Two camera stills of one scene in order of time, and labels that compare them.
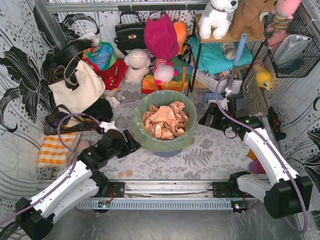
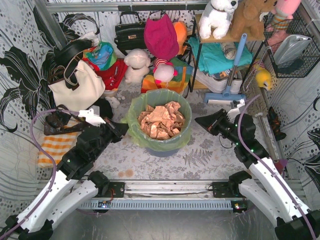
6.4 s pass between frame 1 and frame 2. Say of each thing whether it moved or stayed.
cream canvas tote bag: stayed
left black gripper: moved
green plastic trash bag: moved
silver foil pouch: stayed
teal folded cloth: stayed
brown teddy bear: stayed
